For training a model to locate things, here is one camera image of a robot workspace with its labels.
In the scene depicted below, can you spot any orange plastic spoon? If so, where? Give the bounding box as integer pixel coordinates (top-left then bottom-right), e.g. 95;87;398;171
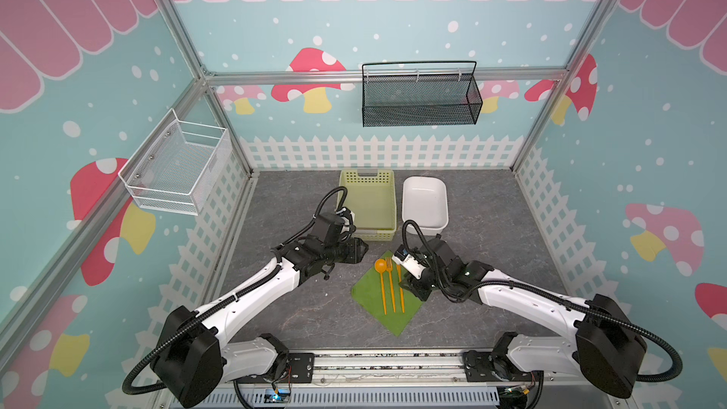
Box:
374;259;388;314

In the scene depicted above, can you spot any orange plastic fork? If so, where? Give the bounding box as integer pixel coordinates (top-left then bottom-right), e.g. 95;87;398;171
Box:
385;256;397;312

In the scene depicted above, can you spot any green paper napkin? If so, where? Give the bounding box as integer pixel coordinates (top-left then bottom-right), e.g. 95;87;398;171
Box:
351;251;423;336

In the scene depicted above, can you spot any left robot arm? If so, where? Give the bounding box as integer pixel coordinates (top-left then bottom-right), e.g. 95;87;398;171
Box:
121;187;368;408

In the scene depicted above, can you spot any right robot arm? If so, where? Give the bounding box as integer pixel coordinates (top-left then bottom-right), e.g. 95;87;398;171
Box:
395;220;683;399

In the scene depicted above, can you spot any green perforated plastic basket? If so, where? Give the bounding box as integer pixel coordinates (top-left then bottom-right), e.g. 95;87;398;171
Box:
339;169;398;242

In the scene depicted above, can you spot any white plastic tub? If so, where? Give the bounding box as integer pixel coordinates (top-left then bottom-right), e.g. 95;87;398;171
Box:
401;176;449;236

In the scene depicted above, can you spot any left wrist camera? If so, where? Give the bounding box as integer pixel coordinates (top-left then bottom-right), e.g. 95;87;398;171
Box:
336;208;356;242

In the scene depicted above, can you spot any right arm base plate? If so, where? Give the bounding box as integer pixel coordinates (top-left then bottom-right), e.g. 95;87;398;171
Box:
462;350;537;384

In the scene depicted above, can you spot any aluminium mounting rail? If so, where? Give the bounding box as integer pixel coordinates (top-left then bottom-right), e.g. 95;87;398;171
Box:
199;348;635;408

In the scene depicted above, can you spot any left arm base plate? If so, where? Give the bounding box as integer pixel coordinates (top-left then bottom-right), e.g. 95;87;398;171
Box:
247;352;315;384

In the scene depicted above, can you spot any black wire mesh basket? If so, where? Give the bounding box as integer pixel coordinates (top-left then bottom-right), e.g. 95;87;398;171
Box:
361;60;484;128

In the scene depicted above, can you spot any white wire mesh basket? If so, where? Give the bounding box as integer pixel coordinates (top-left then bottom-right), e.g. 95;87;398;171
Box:
119;110;232;216

